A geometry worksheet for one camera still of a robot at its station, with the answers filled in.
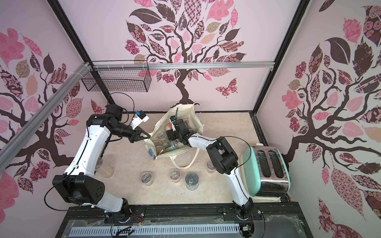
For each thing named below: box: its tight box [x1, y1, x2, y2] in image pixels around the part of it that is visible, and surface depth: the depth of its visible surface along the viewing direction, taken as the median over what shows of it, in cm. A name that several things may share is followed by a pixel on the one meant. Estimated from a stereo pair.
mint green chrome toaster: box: [240, 142, 291, 203], surface depth 73 cm
